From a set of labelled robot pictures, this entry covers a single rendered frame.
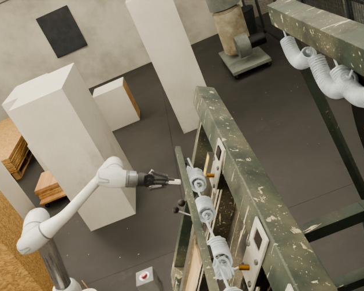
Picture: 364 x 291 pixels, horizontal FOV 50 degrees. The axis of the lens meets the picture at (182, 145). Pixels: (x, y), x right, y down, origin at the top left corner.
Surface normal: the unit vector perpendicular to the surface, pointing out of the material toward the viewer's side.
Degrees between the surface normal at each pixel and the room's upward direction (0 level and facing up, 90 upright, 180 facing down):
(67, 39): 90
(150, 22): 90
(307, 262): 31
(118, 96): 90
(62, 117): 90
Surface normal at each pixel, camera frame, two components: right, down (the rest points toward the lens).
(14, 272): 0.16, 0.44
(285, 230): 0.15, -0.88
